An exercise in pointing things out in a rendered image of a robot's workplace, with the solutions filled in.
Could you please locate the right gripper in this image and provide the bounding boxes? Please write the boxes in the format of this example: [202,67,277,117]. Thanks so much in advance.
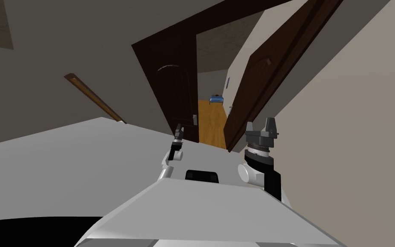
[245,117,279,149]

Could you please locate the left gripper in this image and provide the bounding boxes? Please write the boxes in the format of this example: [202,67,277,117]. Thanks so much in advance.
[172,123,185,149]

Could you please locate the dark brown door leaf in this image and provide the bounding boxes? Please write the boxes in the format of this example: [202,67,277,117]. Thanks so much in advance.
[131,33,199,144]
[223,0,344,153]

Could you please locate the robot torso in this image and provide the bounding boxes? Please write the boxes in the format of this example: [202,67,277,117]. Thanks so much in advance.
[74,169,349,247]

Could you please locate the brown framed wall picture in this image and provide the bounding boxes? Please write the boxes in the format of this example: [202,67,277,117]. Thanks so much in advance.
[63,72,127,124]

